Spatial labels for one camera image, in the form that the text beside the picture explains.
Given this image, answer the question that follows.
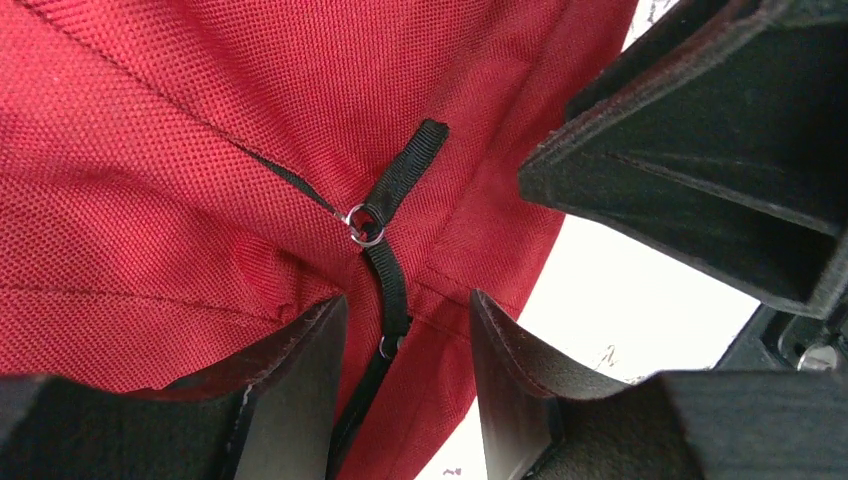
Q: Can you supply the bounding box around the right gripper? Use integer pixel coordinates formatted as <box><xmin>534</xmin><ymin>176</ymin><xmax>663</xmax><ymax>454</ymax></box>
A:
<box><xmin>714</xmin><ymin>302</ymin><xmax>847</xmax><ymax>373</ymax></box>

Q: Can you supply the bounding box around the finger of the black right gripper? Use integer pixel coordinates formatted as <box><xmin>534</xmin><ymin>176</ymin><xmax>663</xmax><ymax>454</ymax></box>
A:
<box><xmin>518</xmin><ymin>1</ymin><xmax>847</xmax><ymax>319</ymax></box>

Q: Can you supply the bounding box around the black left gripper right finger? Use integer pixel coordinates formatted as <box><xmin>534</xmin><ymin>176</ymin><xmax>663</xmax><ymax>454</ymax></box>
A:
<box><xmin>470</xmin><ymin>291</ymin><xmax>847</xmax><ymax>479</ymax></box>

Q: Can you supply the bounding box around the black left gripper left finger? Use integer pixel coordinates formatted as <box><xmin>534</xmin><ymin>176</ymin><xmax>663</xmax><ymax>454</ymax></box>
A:
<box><xmin>1</xmin><ymin>296</ymin><xmax>348</xmax><ymax>479</ymax></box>

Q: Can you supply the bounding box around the red backpack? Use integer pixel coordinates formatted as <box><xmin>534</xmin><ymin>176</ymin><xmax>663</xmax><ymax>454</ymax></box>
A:
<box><xmin>1</xmin><ymin>1</ymin><xmax>636</xmax><ymax>479</ymax></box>

